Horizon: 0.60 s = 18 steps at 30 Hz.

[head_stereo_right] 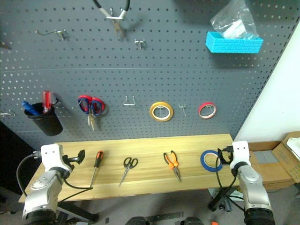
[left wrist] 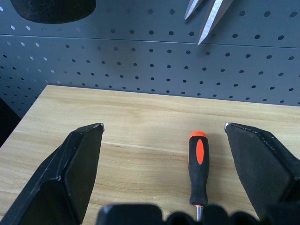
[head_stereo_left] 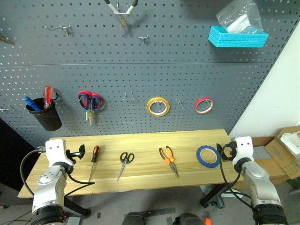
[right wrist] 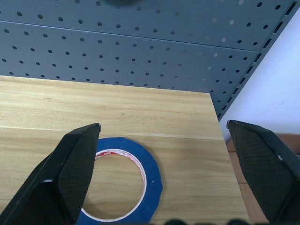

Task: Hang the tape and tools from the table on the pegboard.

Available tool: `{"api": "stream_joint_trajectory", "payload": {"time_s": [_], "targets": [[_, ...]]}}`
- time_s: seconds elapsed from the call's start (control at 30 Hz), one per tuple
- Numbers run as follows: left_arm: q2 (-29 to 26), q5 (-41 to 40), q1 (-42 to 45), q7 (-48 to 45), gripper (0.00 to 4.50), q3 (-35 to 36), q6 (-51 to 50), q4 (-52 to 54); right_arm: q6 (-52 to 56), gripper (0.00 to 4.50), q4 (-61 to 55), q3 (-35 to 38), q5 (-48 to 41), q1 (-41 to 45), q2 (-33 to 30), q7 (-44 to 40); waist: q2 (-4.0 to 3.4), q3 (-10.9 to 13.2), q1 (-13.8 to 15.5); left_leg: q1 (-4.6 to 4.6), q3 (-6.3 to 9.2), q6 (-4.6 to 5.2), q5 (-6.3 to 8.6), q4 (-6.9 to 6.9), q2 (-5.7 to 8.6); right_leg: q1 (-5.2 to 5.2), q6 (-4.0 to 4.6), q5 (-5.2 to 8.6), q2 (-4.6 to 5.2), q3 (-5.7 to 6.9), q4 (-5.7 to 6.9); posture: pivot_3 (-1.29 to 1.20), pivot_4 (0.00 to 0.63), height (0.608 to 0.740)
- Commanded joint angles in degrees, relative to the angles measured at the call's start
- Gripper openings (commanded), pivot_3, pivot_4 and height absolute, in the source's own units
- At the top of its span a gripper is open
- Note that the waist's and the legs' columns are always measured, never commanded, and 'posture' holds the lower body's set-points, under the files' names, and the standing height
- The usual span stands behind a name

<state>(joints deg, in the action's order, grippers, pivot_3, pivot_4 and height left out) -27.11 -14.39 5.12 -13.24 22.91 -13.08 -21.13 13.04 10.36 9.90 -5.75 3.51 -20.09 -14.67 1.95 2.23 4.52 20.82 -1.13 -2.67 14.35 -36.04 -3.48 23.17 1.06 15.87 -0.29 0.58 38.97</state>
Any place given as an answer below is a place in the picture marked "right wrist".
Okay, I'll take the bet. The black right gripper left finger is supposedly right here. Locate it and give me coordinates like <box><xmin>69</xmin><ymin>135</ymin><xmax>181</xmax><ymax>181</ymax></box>
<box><xmin>0</xmin><ymin>122</ymin><xmax>102</xmax><ymax>225</ymax></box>

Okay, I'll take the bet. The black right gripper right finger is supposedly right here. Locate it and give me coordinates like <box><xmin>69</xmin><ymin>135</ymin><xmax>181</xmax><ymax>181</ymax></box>
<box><xmin>226</xmin><ymin>120</ymin><xmax>300</xmax><ymax>225</ymax></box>

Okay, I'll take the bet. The blue tape roll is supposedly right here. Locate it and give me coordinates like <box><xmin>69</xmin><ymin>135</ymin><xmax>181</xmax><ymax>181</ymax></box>
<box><xmin>76</xmin><ymin>137</ymin><xmax>164</xmax><ymax>224</ymax></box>

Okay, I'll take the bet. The grey pegboard panel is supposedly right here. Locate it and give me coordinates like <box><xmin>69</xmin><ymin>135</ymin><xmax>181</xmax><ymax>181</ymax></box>
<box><xmin>0</xmin><ymin>0</ymin><xmax>300</xmax><ymax>121</ymax></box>

